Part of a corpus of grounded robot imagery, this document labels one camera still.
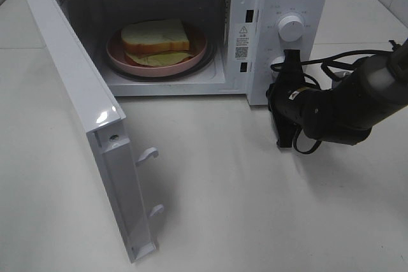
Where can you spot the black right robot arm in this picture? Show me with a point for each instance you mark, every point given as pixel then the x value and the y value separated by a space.
pixel 336 99

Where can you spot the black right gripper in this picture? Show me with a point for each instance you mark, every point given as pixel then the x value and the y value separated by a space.
pixel 285 112

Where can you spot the white warning label sticker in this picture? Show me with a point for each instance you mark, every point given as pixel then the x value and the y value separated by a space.
pixel 243 35

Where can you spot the white timer knob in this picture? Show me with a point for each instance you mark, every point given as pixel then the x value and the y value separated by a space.
pixel 276 66

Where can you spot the white microwave oven body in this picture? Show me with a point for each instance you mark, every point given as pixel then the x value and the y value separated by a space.
pixel 94 21

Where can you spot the upper white power knob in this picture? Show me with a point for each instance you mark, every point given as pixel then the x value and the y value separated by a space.
pixel 290 27

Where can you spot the sandwich with white bread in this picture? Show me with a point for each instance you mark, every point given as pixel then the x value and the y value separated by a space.
pixel 156 43

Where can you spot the glass microwave turntable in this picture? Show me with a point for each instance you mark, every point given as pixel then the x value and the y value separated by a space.
pixel 208 57

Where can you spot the pink plate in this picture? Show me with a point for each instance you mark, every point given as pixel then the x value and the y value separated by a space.
pixel 122 62

